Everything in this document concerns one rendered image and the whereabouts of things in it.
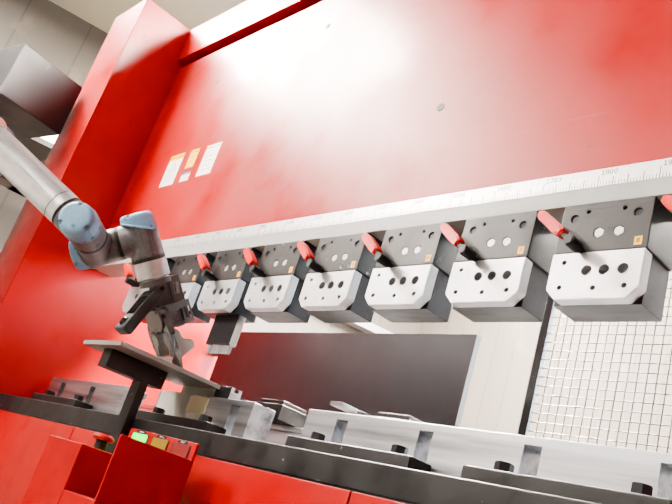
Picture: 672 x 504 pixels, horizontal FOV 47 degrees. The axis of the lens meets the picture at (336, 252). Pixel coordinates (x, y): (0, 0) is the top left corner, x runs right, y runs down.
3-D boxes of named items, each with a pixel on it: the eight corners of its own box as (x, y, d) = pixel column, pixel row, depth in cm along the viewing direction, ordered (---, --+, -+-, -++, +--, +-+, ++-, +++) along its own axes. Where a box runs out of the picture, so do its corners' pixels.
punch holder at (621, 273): (543, 300, 119) (563, 205, 124) (571, 322, 124) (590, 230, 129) (637, 297, 108) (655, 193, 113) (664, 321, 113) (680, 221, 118)
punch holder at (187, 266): (154, 311, 208) (176, 255, 214) (179, 323, 213) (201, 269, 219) (183, 310, 197) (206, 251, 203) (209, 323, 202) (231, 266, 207)
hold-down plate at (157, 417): (132, 421, 181) (137, 409, 182) (151, 429, 184) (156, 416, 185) (202, 435, 159) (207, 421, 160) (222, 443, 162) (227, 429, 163)
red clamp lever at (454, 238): (442, 218, 137) (467, 247, 130) (456, 229, 140) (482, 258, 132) (435, 226, 138) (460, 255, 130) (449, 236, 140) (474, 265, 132)
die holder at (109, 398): (39, 406, 236) (52, 376, 239) (57, 413, 239) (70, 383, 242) (115, 421, 199) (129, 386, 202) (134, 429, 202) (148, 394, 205)
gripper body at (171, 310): (196, 323, 177) (181, 272, 176) (162, 335, 172) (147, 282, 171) (180, 324, 183) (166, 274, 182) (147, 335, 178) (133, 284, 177)
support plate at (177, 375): (82, 343, 173) (84, 339, 173) (178, 385, 188) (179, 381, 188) (120, 345, 159) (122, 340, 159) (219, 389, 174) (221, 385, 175)
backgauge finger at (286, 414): (201, 394, 187) (208, 374, 189) (280, 429, 202) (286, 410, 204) (229, 398, 178) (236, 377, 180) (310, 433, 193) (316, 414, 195)
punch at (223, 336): (202, 351, 188) (216, 315, 191) (209, 354, 189) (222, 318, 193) (225, 352, 181) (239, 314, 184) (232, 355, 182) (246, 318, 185)
